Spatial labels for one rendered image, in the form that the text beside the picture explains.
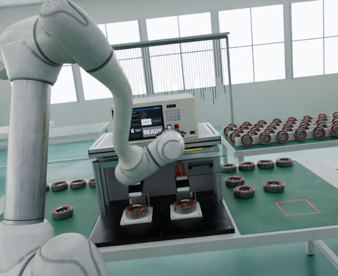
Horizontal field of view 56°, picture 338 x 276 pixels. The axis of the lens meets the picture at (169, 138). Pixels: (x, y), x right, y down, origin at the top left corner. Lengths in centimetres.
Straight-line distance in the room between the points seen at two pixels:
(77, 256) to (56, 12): 55
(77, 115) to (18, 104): 733
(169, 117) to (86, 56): 85
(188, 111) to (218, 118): 646
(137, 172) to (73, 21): 59
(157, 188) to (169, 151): 74
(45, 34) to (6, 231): 49
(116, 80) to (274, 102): 757
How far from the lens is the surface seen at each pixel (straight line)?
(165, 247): 142
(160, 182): 184
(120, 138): 109
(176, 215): 158
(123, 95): 97
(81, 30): 84
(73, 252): 76
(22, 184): 90
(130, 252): 144
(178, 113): 163
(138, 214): 159
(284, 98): 845
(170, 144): 113
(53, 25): 83
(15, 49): 94
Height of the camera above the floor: 146
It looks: 12 degrees down
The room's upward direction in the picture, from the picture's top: 6 degrees counter-clockwise
